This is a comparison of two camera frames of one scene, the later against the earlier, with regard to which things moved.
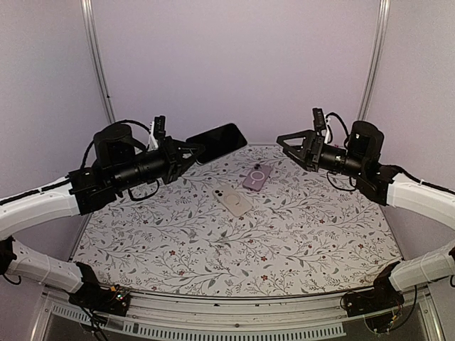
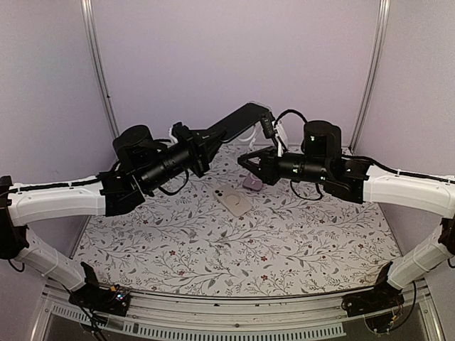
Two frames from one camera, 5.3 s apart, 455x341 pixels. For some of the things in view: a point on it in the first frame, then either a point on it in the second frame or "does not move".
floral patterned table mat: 243,221 does not move
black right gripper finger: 306,135 to 257,155
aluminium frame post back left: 96,46 does not move
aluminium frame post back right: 379,37 does not move
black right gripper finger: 308,165 to 267,178
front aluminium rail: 318,315 does not move
